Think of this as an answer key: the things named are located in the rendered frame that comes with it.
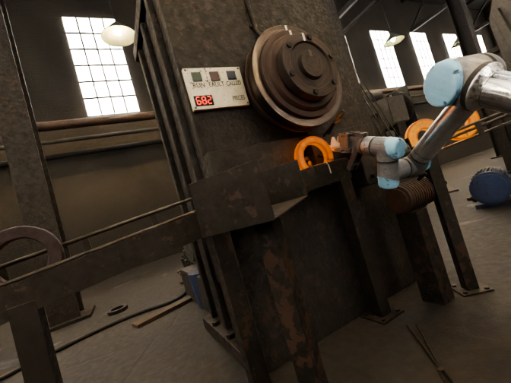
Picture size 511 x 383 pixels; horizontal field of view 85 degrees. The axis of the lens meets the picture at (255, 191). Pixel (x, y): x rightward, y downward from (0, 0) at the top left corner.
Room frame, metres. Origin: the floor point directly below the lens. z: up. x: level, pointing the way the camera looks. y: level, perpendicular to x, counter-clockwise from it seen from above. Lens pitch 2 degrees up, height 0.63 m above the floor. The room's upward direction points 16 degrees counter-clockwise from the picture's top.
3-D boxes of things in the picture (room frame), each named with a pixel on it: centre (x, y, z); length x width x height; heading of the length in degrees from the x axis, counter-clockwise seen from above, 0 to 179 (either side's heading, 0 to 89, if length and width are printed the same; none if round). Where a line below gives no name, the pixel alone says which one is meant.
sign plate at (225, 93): (1.18, 0.03, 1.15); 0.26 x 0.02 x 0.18; 117
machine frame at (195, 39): (1.62, -0.12, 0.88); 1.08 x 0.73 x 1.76; 117
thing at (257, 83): (1.24, -0.32, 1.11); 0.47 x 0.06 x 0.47; 117
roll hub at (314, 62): (1.15, -0.36, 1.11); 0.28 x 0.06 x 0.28; 117
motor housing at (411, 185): (1.27, -0.67, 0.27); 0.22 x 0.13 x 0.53; 117
